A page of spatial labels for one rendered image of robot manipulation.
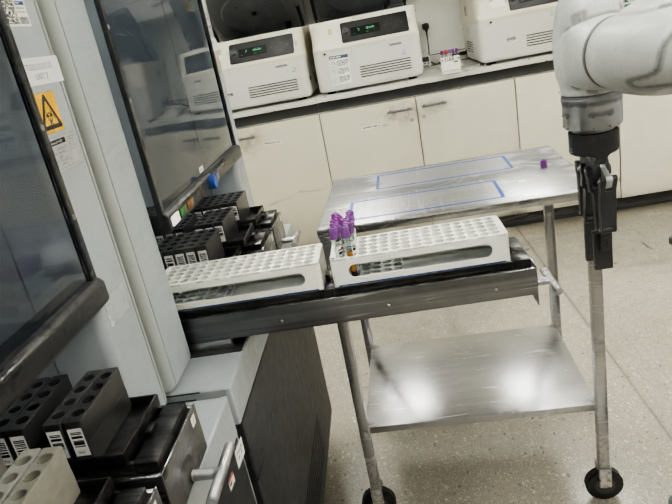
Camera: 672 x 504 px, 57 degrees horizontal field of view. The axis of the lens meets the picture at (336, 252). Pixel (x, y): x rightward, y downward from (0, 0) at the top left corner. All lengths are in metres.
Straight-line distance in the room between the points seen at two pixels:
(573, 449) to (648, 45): 1.32
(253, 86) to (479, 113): 1.19
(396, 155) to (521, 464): 1.95
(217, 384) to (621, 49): 0.75
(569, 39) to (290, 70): 2.44
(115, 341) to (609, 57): 0.74
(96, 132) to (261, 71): 2.47
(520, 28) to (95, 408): 2.95
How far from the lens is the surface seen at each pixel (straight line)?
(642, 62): 0.86
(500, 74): 3.42
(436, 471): 1.88
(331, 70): 3.31
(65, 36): 0.92
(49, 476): 0.69
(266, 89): 3.36
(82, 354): 0.86
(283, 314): 1.05
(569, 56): 1.00
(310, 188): 3.42
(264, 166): 3.42
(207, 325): 1.09
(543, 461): 1.90
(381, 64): 3.31
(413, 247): 1.02
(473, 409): 1.62
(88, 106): 0.92
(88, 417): 0.76
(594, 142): 1.05
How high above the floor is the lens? 1.22
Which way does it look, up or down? 20 degrees down
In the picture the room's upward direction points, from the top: 11 degrees counter-clockwise
